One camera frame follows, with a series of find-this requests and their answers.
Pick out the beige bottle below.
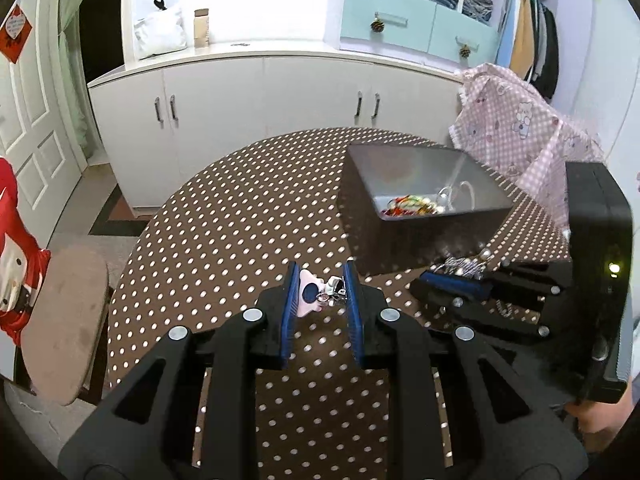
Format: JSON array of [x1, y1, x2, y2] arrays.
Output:
[[193, 8, 211, 49]]

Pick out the hanging dark jackets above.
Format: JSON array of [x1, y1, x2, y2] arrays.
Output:
[[527, 0, 560, 102]]

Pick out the white sideboard cabinet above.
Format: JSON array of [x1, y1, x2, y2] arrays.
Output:
[[87, 41, 467, 215]]

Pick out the silver chain bracelet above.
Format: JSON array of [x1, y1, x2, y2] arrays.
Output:
[[434, 249, 495, 280]]

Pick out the pink checked printed cloth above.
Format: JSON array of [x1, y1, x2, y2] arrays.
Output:
[[447, 62, 607, 242]]

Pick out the dark grey metal box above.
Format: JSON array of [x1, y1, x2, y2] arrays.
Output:
[[340, 142, 516, 277]]

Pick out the white wardrobe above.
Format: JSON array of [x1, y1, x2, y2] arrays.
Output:
[[575, 0, 640, 171]]

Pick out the pink charm keychain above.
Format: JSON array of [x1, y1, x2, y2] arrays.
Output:
[[297, 269, 347, 319]]

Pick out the red bead bracelet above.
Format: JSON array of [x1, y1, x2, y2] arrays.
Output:
[[381, 196, 408, 219]]

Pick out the white bag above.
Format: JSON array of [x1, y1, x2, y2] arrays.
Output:
[[133, 0, 187, 61]]

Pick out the hanging yellow garment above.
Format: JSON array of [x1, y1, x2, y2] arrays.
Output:
[[510, 0, 536, 82]]

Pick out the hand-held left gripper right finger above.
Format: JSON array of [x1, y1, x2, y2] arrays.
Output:
[[342, 260, 591, 480]]

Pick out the folded grey clothes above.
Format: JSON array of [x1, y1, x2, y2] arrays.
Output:
[[460, 0, 495, 22]]

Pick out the brown polka dot tablecloth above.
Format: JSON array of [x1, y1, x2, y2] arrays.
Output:
[[109, 127, 575, 480]]

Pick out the hanging blue garment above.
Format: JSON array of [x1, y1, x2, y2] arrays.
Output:
[[497, 0, 524, 69]]

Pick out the teal drawer unit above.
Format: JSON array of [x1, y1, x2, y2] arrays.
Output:
[[324, 0, 501, 67]]

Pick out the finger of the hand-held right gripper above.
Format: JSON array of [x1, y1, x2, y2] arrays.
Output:
[[482, 255, 573, 307], [410, 270, 557, 347]]

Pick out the white bead bracelet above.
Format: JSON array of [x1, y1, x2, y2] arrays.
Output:
[[439, 181, 477, 212]]

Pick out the gold bead bracelet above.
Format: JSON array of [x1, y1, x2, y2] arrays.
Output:
[[404, 194, 447, 217]]

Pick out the red diamond door decoration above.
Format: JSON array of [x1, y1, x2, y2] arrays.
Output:
[[0, 3, 34, 65]]

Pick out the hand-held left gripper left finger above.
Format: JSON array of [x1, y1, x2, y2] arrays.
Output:
[[57, 261, 301, 480]]

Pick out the person's right hand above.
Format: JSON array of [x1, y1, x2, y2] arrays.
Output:
[[572, 391, 634, 436]]

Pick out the white panel door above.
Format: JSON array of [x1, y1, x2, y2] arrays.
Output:
[[0, 0, 85, 217]]

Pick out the purple wardrobe door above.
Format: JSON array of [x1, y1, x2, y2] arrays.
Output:
[[550, 0, 601, 117]]

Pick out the round brown stool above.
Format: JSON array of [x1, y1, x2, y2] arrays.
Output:
[[22, 245, 114, 407]]

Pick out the green curtain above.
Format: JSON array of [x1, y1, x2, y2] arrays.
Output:
[[54, 0, 126, 165]]

